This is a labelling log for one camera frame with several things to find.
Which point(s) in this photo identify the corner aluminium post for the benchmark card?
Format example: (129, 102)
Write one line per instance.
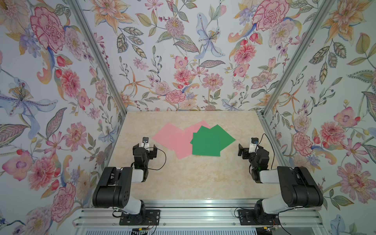
(82, 22)
(306, 41)

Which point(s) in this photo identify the green paper front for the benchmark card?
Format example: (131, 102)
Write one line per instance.
(205, 144)

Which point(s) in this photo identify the pink paper left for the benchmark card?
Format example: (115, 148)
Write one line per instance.
(167, 134)

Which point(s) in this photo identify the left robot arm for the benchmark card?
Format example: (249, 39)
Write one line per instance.
(114, 187)

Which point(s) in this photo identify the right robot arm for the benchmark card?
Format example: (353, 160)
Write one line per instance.
(297, 187)

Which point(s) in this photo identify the pink paper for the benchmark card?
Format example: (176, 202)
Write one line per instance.
(182, 142)
(167, 134)

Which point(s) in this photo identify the pink paper middle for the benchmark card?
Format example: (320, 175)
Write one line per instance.
(182, 142)

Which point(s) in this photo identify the aluminium rail frame front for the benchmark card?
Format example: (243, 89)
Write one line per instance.
(198, 217)

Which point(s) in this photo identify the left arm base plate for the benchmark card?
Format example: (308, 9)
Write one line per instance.
(145, 218)

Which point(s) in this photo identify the left corner aluminium post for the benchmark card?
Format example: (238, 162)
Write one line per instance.
(82, 22)

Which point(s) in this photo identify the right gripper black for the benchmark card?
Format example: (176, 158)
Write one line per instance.
(246, 151)

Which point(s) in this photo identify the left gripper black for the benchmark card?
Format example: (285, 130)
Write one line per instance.
(151, 154)

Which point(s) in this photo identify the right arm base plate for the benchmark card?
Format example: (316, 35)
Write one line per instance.
(253, 218)

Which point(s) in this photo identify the green paper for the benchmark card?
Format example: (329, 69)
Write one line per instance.
(225, 139)
(205, 144)

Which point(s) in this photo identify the right corner aluminium post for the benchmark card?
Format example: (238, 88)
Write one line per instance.
(306, 41)

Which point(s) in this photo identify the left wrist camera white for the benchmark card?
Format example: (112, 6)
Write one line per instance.
(145, 142)

